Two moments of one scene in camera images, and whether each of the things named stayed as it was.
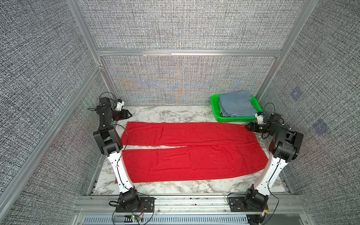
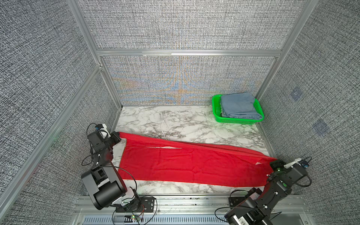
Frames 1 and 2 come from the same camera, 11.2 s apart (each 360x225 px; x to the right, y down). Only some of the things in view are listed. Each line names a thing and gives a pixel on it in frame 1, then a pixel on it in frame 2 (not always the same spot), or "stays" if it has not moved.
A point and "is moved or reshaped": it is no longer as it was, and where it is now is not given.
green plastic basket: (217, 115) stays
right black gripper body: (257, 128) → (277, 166)
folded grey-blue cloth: (236, 104) stays
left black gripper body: (119, 115) → (111, 141)
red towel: (200, 150) is moved or reshaped
